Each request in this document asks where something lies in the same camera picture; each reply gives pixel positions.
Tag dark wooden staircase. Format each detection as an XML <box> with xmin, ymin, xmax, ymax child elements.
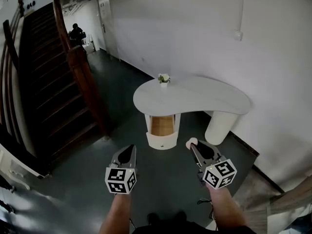
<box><xmin>0</xmin><ymin>0</ymin><xmax>110</xmax><ymax>179</ymax></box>

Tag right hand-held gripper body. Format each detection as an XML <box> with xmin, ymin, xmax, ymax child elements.
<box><xmin>196</xmin><ymin>155</ymin><xmax>237</xmax><ymax>189</ymax></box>

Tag large white wooden drawer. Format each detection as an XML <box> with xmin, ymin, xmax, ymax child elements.
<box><xmin>145</xmin><ymin>115</ymin><xmax>177</xmax><ymax>151</ymax></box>

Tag person's left forearm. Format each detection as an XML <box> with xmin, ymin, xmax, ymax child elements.
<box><xmin>99</xmin><ymin>193</ymin><xmax>132</xmax><ymax>234</ymax></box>

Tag white curved desk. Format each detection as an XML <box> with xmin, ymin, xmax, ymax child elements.
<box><xmin>133</xmin><ymin>76</ymin><xmax>251</xmax><ymax>151</ymax></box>

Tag brown wooden stair banister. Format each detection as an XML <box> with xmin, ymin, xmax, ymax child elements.
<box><xmin>53</xmin><ymin>0</ymin><xmax>111</xmax><ymax>137</ymax></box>

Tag small pale round object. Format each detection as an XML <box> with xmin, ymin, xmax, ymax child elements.
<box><xmin>185</xmin><ymin>137</ymin><xmax>199</xmax><ymax>156</ymax></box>

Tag white door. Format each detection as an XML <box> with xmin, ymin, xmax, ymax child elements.
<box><xmin>97</xmin><ymin>0</ymin><xmax>120</xmax><ymax>59</ymax></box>

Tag white potted flower plant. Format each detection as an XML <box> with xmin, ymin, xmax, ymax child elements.
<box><xmin>157</xmin><ymin>73</ymin><xmax>171</xmax><ymax>88</ymax></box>

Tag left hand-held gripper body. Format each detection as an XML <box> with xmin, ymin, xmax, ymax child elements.
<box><xmin>105</xmin><ymin>158</ymin><xmax>138</xmax><ymax>195</ymax></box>

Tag person's black shoe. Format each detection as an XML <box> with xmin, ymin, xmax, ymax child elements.
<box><xmin>147</xmin><ymin>212</ymin><xmax>159</xmax><ymax>227</ymax></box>
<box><xmin>175</xmin><ymin>211</ymin><xmax>188</xmax><ymax>223</ymax></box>

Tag person's right forearm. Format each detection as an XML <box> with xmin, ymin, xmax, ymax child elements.
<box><xmin>206</xmin><ymin>185</ymin><xmax>250</xmax><ymax>234</ymax></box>

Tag person's black clothing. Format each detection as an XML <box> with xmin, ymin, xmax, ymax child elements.
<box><xmin>131</xmin><ymin>217</ymin><xmax>256</xmax><ymax>234</ymax></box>

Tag thin black cable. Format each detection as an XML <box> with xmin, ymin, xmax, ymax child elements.
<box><xmin>196</xmin><ymin>197</ymin><xmax>216</xmax><ymax>220</ymax></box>

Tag white wall cable conduit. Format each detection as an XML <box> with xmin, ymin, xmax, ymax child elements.
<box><xmin>239</xmin><ymin>0</ymin><xmax>245</xmax><ymax>31</ymax></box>

